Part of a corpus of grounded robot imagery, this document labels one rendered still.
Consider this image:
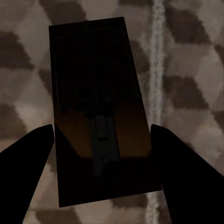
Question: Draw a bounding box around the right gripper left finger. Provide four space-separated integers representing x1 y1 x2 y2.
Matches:
0 124 55 224

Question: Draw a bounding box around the mousetrap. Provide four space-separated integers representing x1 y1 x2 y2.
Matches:
49 17 163 208

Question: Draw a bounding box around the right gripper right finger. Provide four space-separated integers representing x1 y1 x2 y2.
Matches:
150 124 224 224

